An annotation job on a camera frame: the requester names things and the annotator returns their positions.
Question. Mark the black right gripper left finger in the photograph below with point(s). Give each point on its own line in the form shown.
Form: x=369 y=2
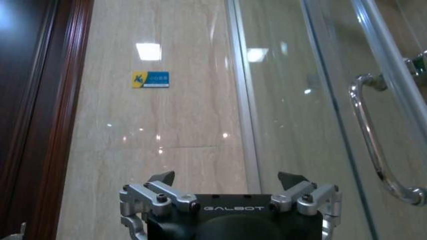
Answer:
x=157 y=193

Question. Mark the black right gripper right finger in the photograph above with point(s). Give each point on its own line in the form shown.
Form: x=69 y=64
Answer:
x=308 y=193

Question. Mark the fixed glass shower panel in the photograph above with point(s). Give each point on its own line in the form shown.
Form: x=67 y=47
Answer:
x=294 y=100

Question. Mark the glass shower door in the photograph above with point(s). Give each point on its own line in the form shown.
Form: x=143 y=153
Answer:
x=374 y=105

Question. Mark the silver aluminium shower frame post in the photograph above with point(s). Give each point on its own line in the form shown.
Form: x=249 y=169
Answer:
x=244 y=100

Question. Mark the blue and yellow wall sticker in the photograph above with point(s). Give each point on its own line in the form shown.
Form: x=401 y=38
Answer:
x=150 y=79

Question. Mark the dark red wooden door frame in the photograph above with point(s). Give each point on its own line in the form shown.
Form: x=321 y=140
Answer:
x=43 y=110

